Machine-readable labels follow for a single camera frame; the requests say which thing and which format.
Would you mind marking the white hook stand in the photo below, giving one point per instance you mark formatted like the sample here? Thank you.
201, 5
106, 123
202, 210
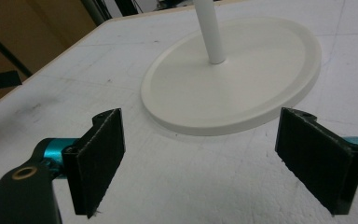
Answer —
223, 90

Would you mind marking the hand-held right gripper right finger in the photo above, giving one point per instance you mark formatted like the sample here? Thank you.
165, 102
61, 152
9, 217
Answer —
317, 158

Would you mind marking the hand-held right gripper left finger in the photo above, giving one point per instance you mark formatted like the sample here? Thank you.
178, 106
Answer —
96, 161

